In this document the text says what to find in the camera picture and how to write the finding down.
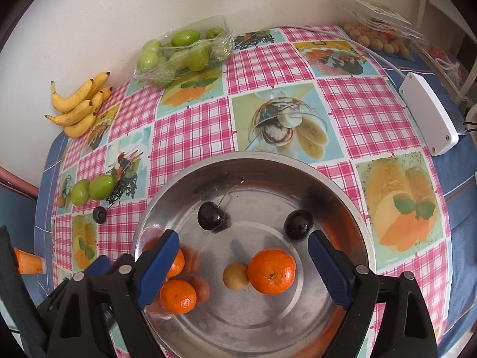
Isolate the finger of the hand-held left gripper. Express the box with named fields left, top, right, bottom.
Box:
left=86, top=254, right=112, bottom=274

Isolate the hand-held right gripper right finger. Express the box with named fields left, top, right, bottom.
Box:
left=307, top=230, right=438, bottom=358

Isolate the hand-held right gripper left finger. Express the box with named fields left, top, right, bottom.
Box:
left=47, top=229, right=180, bottom=358

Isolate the dark stemless cherry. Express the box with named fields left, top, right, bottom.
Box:
left=284, top=210, right=314, bottom=239

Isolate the large orange tangerine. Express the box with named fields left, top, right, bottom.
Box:
left=247, top=249, right=297, bottom=294

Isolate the green jujube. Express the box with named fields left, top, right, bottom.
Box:
left=71, top=180, right=91, bottom=206
left=89, top=175, right=116, bottom=200

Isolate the dark cherry with long stem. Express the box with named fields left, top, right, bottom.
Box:
left=197, top=181, right=245, bottom=231

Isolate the round stainless steel basin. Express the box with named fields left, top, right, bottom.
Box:
left=130, top=151, right=376, bottom=357

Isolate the orange drink cup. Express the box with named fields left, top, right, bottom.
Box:
left=14, top=248, right=46, bottom=274

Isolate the pink bar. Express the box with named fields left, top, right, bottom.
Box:
left=0, top=166, right=40, bottom=198

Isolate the pink checked printed tablecloth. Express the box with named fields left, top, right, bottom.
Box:
left=50, top=25, right=453, bottom=358

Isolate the yellow banana bunch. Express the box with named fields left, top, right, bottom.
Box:
left=45, top=71, right=113, bottom=138

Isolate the white rectangular power box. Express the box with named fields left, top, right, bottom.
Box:
left=399, top=72, right=460, bottom=156

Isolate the clear plastic fruit tray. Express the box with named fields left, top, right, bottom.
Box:
left=134, top=15, right=235, bottom=88

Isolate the pile of packed green jujubes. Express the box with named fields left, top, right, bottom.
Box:
left=138, top=26, right=226, bottom=77

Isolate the heap of brown longans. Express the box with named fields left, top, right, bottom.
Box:
left=343, top=22, right=411, bottom=58

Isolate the red net bag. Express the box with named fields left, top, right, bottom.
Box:
left=427, top=43, right=466, bottom=94

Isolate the clear plastic clamshell box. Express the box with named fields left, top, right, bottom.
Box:
left=337, top=0, right=429, bottom=58

